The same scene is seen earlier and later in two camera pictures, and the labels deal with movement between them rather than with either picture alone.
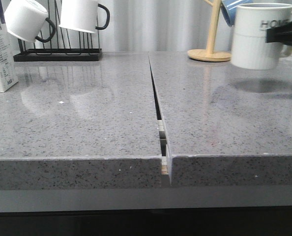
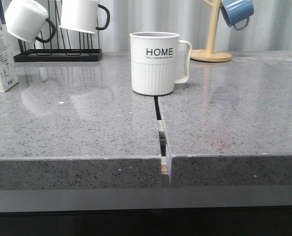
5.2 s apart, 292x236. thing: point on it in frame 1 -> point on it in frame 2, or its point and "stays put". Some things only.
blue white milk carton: [2, 72] stays put
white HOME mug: [249, 49] -> [159, 60]
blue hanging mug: [229, 8] stays put
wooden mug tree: [207, 54] stays put
